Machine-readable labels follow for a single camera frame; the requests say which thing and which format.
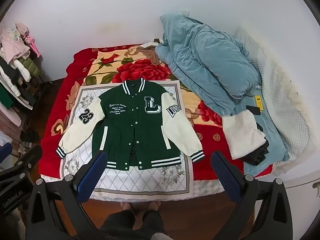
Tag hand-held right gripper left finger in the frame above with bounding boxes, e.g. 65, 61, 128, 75
25, 151, 108, 240

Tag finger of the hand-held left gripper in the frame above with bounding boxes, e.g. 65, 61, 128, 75
14, 144, 43, 178
0, 142, 13, 167

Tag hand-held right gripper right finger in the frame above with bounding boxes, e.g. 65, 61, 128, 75
211, 151, 293, 240

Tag green and white varsity jacket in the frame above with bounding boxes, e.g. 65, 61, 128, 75
56, 78, 206, 172

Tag black folded garment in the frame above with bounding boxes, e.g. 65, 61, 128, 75
244, 122, 270, 167

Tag white fluffy cloth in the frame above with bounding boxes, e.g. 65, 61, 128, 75
222, 111, 267, 160

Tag person's left foot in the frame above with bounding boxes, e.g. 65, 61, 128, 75
120, 201, 137, 216

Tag person's foot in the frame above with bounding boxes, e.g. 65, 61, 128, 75
120, 201, 137, 216
147, 200, 162, 213

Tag white diamond-pattern floral cloth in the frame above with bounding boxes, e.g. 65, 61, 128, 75
61, 80, 194, 202

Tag red floral blanket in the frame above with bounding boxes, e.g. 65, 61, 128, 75
37, 42, 273, 183

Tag person's dark trouser legs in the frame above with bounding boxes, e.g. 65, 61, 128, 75
99, 209, 166, 240

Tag person's right foot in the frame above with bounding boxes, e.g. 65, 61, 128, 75
147, 200, 162, 213

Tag white puffer jacket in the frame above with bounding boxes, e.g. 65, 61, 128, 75
0, 60, 32, 98

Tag olive puffer jacket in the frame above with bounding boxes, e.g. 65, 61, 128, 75
15, 54, 42, 82

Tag white textured pillow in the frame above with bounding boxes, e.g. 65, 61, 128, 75
235, 26, 317, 176

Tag pink garment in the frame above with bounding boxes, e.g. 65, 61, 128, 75
0, 23, 41, 64

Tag light blue duvet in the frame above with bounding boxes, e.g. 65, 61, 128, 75
155, 14, 290, 166

